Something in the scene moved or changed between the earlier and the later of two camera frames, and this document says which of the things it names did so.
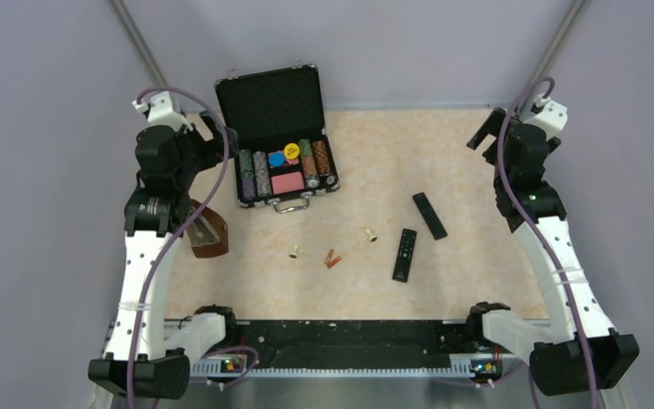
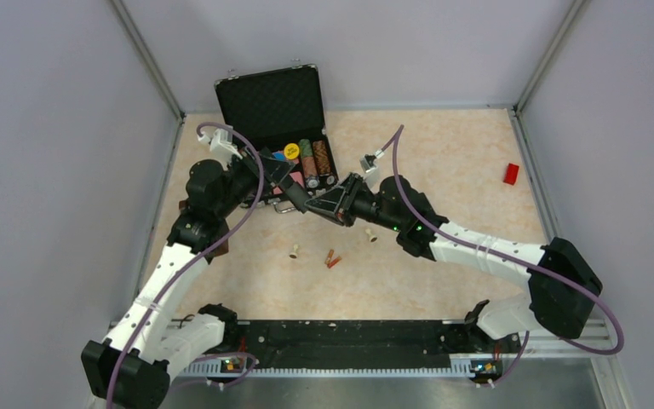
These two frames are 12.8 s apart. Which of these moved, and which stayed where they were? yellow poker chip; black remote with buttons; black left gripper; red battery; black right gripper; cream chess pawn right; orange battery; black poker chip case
Moved: black right gripper; black left gripper; black remote with buttons
Stayed: red battery; yellow poker chip; black poker chip case; cream chess pawn right; orange battery
